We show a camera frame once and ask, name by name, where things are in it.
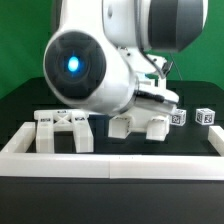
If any white tagged cube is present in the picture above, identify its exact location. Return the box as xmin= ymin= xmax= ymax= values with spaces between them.
xmin=195 ymin=108 xmax=215 ymax=125
xmin=170 ymin=109 xmax=187 ymax=126

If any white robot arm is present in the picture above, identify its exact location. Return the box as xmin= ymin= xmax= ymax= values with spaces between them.
xmin=43 ymin=0 xmax=208 ymax=115

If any white U-shaped fence frame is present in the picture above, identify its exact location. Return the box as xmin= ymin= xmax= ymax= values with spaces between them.
xmin=0 ymin=122 xmax=224 ymax=181

